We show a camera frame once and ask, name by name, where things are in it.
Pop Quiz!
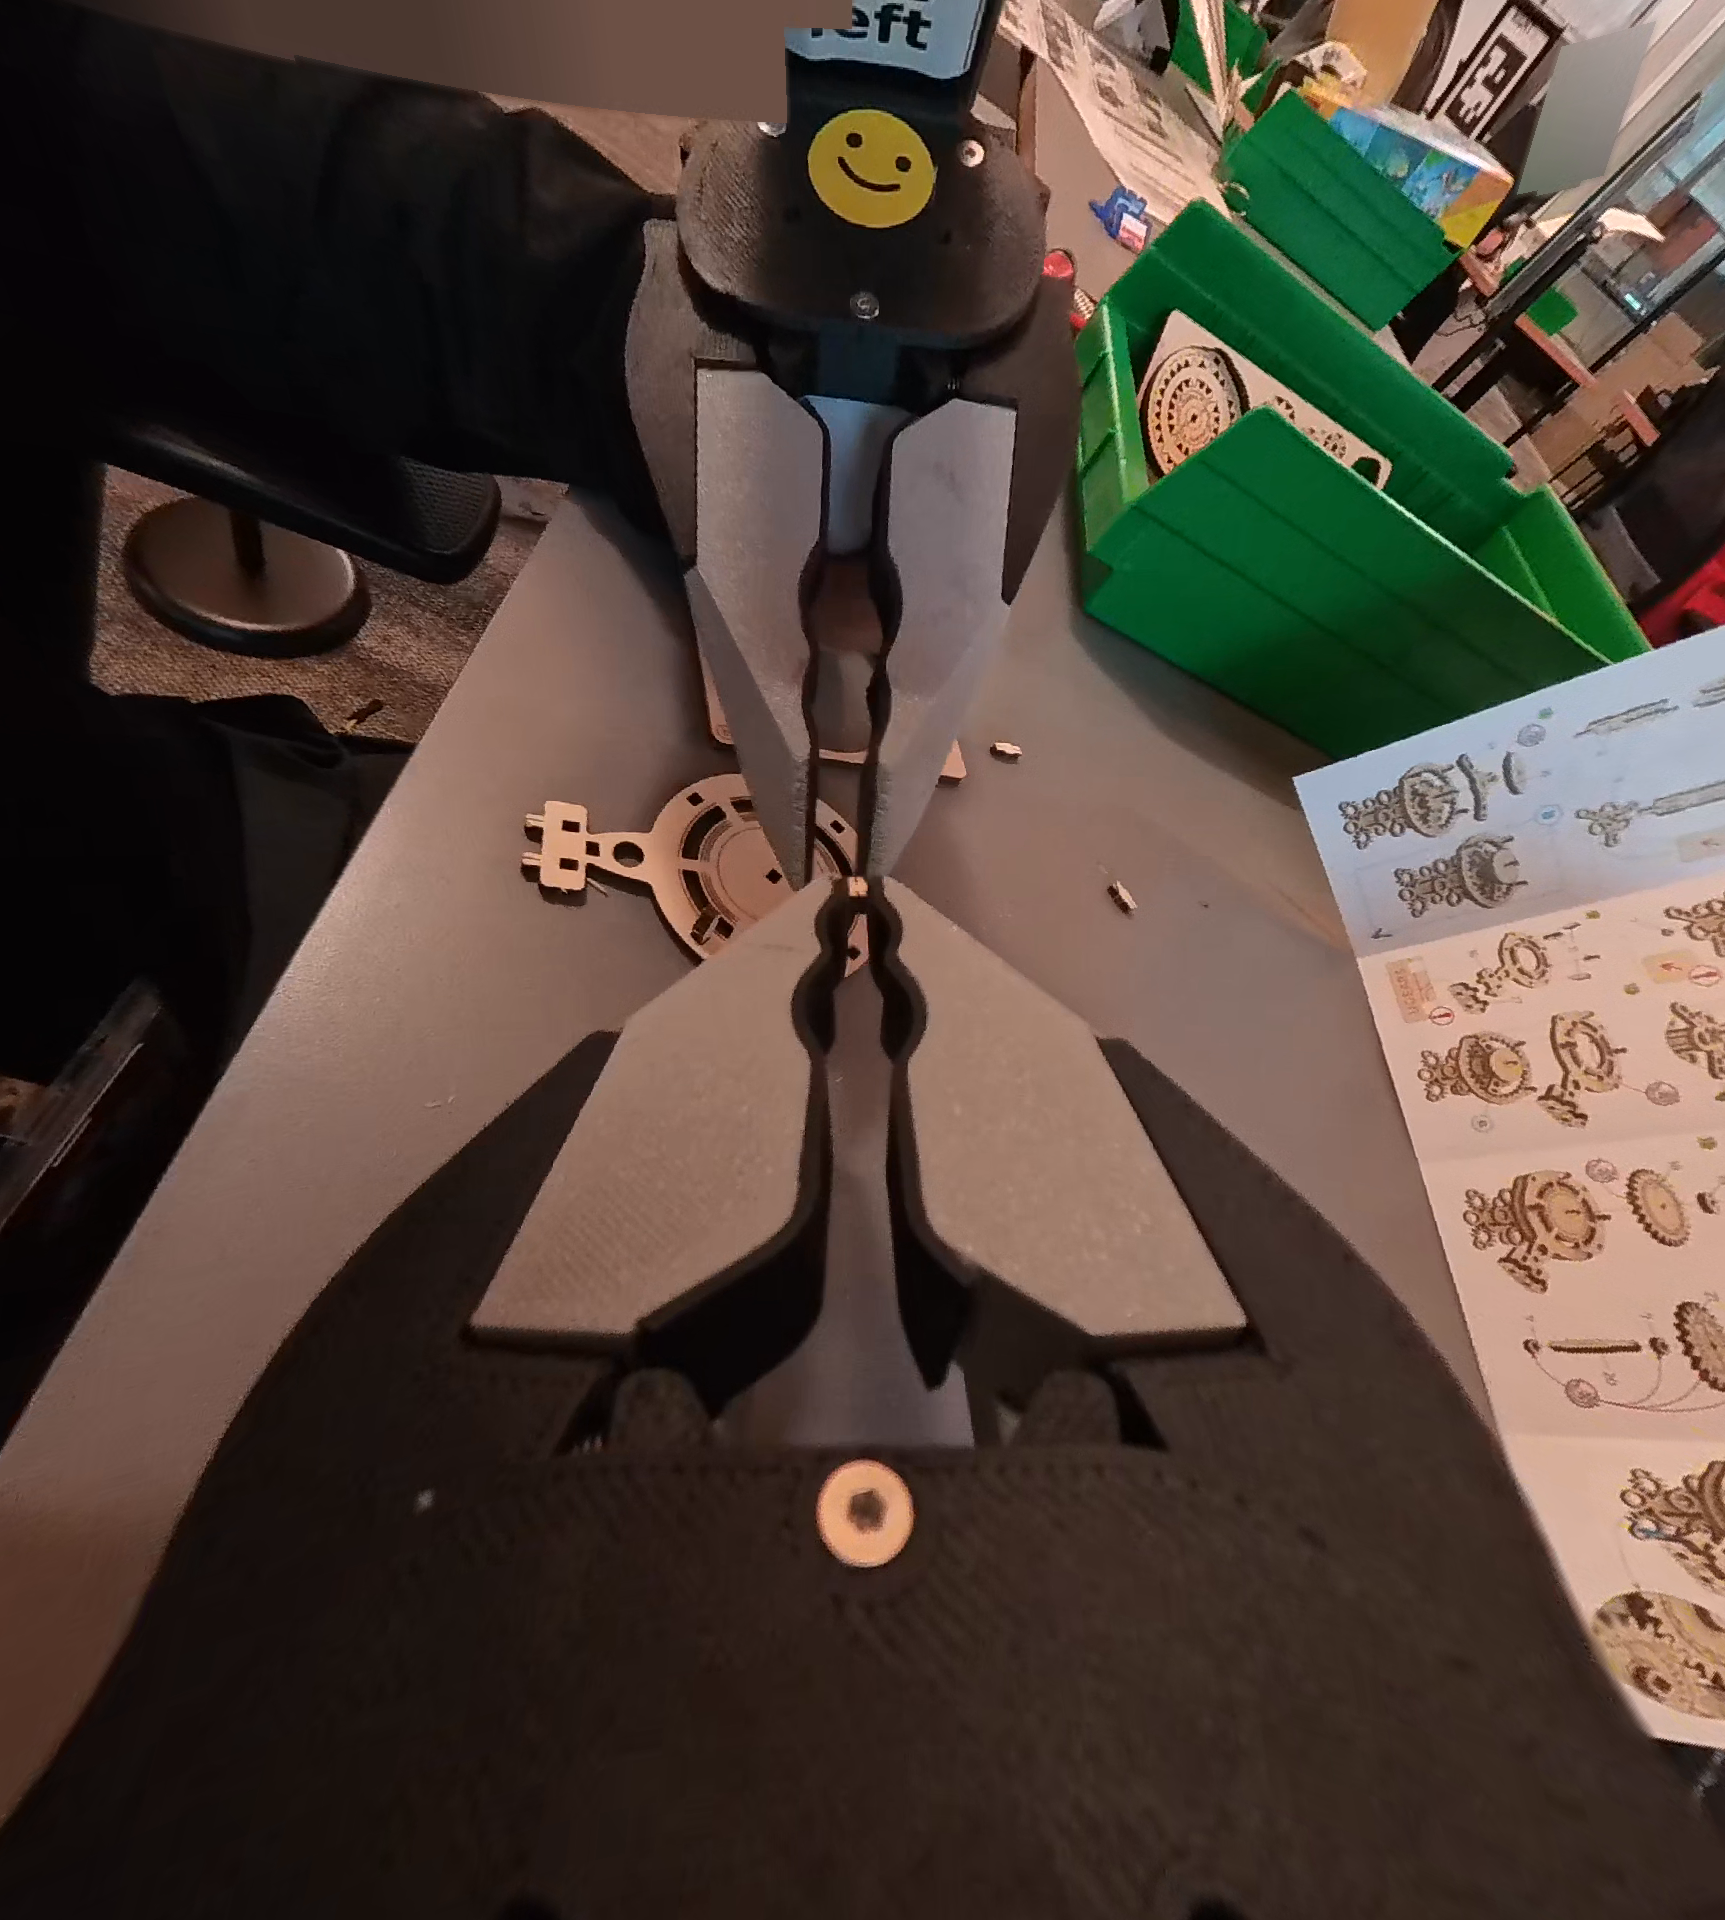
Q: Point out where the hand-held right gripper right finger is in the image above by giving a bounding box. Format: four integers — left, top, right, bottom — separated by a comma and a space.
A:
862, 882, 1250, 1395

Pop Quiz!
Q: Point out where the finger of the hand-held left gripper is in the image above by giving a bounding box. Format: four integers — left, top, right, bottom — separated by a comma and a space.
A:
862, 391, 1025, 884
683, 364, 841, 891

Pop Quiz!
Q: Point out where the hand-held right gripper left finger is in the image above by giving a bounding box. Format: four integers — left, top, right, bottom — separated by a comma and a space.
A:
466, 882, 849, 1420

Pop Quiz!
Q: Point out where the round wooden disc part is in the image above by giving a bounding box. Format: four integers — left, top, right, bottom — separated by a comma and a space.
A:
521, 768, 876, 967

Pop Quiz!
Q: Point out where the person's left forearm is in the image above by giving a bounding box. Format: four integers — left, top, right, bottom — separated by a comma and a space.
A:
0, 74, 684, 504

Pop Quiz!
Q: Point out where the wooden parts sheet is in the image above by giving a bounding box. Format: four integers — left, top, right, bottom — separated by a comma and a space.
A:
1135, 306, 1399, 493

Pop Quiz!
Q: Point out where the large green plastic bin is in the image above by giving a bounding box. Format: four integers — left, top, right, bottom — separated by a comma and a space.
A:
1073, 198, 1656, 762

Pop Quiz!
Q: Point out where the flat white instruction sheet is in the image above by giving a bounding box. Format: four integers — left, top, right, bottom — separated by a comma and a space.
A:
1030, 0, 1231, 221

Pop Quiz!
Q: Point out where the small green plastic bin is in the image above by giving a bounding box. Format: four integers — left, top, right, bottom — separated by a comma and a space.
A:
1219, 87, 1461, 337

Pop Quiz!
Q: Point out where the round metal stand base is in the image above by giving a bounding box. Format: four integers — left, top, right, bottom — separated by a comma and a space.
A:
125, 495, 373, 658

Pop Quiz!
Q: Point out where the large folded instruction sheet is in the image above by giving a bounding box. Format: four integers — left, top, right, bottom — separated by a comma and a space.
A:
1293, 637, 1725, 1760

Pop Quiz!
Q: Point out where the colourful printed box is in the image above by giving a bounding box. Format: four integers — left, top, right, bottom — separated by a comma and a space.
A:
1326, 103, 1519, 254

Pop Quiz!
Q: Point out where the clear badge holder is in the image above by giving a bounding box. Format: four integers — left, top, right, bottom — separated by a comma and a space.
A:
0, 979, 171, 1291

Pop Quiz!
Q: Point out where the brown cardboard box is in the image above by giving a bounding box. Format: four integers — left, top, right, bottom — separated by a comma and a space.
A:
1318, 0, 1480, 111

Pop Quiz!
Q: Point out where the black white marker board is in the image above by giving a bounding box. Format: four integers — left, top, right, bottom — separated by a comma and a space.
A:
1430, 0, 1567, 145

